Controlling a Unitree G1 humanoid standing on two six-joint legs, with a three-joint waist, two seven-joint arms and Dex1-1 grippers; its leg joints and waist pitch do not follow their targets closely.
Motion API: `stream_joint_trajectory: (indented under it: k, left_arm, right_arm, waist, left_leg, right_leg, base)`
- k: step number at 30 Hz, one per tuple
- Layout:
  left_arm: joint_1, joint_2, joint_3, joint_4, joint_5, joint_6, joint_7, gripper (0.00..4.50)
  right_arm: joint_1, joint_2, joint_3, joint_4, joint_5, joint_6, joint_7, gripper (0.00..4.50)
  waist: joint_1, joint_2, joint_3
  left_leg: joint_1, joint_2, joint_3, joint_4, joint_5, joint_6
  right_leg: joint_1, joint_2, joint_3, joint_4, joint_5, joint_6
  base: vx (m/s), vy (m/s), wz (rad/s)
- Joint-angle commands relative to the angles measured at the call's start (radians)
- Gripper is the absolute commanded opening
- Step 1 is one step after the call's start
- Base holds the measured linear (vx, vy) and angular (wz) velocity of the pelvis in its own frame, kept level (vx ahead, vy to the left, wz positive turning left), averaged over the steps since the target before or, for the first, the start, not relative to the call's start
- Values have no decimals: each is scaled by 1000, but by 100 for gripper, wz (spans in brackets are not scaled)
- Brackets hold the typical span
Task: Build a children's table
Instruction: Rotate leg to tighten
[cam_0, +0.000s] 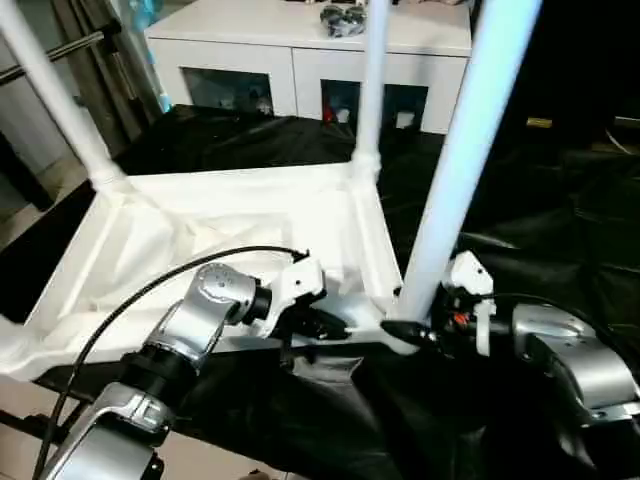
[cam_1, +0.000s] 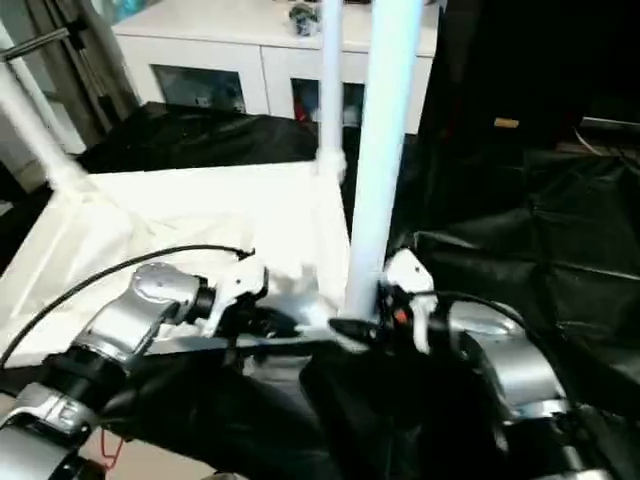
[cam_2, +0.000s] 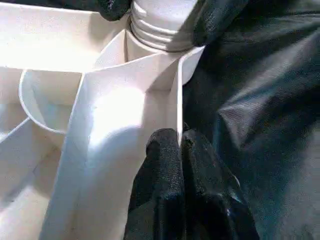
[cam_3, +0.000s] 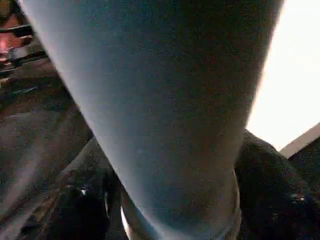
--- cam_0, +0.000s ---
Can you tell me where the black plastic mat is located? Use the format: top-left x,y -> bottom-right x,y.
0,105 -> 640,480

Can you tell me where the black flat device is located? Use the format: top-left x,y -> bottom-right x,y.
608,116 -> 640,137

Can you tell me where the white cabinet with glass doors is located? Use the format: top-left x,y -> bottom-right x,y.
145,0 -> 473,133

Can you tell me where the black tripod stand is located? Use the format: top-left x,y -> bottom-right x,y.
0,408 -> 76,446

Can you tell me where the black tall cabinet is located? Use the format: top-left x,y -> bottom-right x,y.
455,0 -> 640,151

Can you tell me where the grey bundle on cabinet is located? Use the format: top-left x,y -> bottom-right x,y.
319,3 -> 369,38

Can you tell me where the grey curtain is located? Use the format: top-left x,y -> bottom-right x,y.
45,0 -> 166,126

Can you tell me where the grey metal pole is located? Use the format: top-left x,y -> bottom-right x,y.
0,28 -> 121,85

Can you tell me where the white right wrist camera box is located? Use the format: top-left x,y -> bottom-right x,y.
444,250 -> 497,357

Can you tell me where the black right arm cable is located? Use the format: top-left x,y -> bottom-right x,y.
478,292 -> 640,371

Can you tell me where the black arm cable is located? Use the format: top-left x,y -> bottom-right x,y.
478,292 -> 640,371
32,246 -> 311,480

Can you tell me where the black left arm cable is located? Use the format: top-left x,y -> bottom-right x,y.
32,246 -> 311,480

